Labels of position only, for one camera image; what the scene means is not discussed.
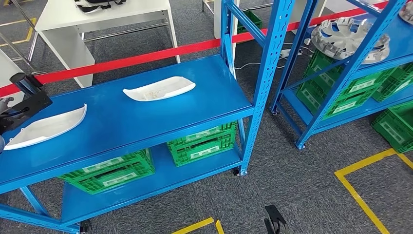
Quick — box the red barrier belt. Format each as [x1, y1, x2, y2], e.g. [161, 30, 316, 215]
[0, 0, 390, 98]

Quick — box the white panel table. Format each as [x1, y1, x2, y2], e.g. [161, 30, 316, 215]
[0, 48, 26, 107]

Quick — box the green plastic crate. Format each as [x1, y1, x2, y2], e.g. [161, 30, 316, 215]
[237, 9, 263, 35]
[64, 159, 156, 195]
[385, 63, 413, 85]
[304, 49, 397, 95]
[295, 79, 379, 121]
[370, 100, 413, 154]
[372, 76, 413, 103]
[166, 121, 238, 151]
[58, 148, 152, 176]
[169, 133, 236, 167]

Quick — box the silver wheel hubcap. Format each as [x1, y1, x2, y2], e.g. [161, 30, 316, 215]
[398, 1, 413, 26]
[310, 17, 391, 65]

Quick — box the white power strip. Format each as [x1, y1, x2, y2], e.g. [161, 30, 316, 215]
[280, 48, 303, 58]

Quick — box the blue metal shelf rack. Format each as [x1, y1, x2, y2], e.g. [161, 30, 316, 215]
[0, 0, 296, 234]
[270, 0, 413, 151]

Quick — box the black and white helmet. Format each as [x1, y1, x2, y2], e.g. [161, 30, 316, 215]
[74, 0, 127, 14]

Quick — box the black robot bracket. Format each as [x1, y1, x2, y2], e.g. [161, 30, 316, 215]
[263, 205, 288, 234]

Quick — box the white curved plastic part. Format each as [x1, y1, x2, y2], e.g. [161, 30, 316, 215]
[122, 76, 196, 103]
[3, 103, 88, 151]

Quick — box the white rectangular table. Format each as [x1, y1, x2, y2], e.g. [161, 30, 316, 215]
[34, 0, 181, 88]

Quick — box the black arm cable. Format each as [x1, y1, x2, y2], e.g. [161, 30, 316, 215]
[0, 108, 30, 119]

